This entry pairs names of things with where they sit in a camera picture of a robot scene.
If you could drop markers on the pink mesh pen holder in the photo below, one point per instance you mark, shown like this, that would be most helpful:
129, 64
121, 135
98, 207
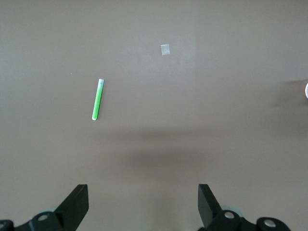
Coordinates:
306, 90

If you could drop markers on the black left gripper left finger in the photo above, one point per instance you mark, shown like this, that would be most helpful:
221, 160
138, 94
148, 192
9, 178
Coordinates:
72, 209

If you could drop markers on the small clear tape patch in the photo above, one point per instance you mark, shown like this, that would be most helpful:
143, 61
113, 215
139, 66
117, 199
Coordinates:
165, 50

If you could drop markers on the green marker pen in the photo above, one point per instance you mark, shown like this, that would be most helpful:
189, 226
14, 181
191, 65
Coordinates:
98, 101

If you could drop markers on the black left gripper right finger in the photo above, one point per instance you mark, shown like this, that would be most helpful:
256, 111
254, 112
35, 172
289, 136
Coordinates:
209, 209

